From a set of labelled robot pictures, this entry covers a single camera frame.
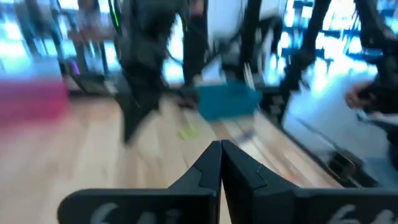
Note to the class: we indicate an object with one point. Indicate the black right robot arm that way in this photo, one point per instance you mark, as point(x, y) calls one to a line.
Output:
point(149, 21)

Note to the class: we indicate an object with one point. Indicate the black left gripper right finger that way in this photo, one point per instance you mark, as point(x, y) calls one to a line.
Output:
point(280, 205)

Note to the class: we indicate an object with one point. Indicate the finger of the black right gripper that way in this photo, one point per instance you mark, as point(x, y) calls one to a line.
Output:
point(129, 112)
point(147, 104)

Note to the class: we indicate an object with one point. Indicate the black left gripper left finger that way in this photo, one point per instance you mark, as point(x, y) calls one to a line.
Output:
point(174, 205)

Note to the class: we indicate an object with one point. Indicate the person's hand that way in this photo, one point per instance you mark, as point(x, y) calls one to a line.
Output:
point(354, 96)

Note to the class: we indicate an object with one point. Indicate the pink plastic bin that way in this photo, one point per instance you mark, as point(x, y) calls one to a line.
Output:
point(31, 99)

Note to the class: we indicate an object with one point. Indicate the person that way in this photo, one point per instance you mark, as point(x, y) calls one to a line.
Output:
point(390, 102)

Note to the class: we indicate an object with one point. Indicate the teal plastic bin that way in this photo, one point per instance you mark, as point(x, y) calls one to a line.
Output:
point(227, 101)

